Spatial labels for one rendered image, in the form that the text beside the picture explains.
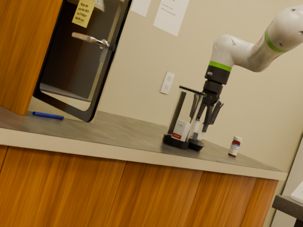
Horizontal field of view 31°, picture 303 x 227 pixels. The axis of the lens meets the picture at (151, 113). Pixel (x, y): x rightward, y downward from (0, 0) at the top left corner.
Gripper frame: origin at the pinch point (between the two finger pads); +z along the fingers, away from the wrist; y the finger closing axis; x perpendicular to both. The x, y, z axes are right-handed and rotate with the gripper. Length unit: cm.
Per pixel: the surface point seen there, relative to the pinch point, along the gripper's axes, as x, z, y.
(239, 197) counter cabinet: 25.9, 22.1, 13.6
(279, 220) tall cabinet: 233, 62, -53
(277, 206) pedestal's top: -26, 11, 53
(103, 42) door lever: -80, -19, 16
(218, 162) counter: -5.6, 7.9, 17.0
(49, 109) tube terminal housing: -67, 6, -12
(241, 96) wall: 122, -22, -58
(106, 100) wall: 3, 2, -56
